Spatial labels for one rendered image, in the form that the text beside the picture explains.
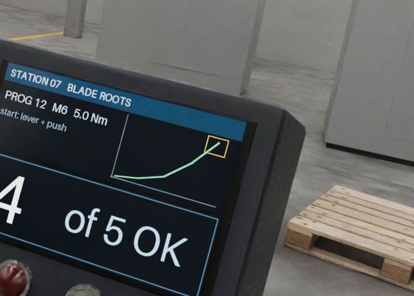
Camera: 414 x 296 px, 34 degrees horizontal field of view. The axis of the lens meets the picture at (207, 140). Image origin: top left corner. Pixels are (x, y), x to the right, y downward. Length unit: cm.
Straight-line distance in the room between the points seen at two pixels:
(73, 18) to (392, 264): 812
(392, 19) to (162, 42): 292
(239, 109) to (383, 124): 590
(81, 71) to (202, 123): 9
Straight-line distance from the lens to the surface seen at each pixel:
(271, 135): 38
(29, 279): 43
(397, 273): 357
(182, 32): 787
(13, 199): 43
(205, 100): 39
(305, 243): 364
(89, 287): 41
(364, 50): 617
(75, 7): 1083
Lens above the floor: 132
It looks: 14 degrees down
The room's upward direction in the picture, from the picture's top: 11 degrees clockwise
